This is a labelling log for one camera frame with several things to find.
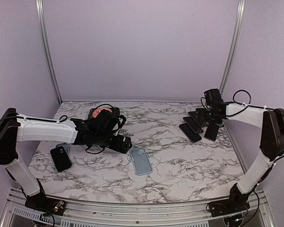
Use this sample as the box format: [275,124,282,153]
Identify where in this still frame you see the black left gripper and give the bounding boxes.
[95,131,132,154]

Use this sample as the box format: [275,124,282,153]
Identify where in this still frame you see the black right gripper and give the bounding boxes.
[194,108,222,124]

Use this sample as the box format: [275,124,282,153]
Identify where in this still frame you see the black smartphone purple edge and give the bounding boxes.
[188,111,208,127]

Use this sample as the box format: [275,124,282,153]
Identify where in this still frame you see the light blue phone case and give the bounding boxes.
[130,148,153,176]

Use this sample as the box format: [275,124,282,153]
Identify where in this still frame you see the black phone case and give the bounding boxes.
[50,146,73,173]

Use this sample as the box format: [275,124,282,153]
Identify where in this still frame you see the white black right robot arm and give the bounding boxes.
[196,88,284,212]

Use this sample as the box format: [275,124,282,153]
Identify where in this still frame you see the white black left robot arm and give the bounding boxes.
[0,108,132,210]

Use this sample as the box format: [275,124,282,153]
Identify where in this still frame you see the lavender phone case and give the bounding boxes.
[55,143,70,155]

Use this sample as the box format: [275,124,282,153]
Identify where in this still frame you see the black square plate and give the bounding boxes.
[86,106,120,131]

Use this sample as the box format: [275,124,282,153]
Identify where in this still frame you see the black smartphone front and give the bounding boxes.
[179,123,202,143]

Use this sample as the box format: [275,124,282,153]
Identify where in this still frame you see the red white patterned bowl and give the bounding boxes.
[92,107,113,118]

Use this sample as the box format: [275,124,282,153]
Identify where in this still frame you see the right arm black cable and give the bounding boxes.
[232,89,275,111]

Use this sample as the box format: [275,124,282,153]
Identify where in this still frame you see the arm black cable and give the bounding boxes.
[0,114,69,133]
[232,89,275,111]

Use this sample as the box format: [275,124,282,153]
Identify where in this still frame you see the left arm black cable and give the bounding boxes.
[0,114,69,133]

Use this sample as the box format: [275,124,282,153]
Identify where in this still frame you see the aluminium front rail base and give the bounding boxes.
[0,188,276,227]

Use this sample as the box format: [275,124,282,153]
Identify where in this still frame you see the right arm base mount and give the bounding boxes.
[205,200,250,217]

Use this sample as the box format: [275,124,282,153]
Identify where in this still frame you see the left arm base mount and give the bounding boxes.
[25,198,66,216]

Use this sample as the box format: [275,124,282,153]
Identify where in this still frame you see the right aluminium frame post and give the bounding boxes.
[219,0,246,97]

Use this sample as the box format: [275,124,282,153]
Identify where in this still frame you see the aluminium frame post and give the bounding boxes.
[35,0,62,105]
[219,0,246,97]

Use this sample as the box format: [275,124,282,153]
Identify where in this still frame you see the left aluminium frame post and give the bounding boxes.
[35,0,62,105]

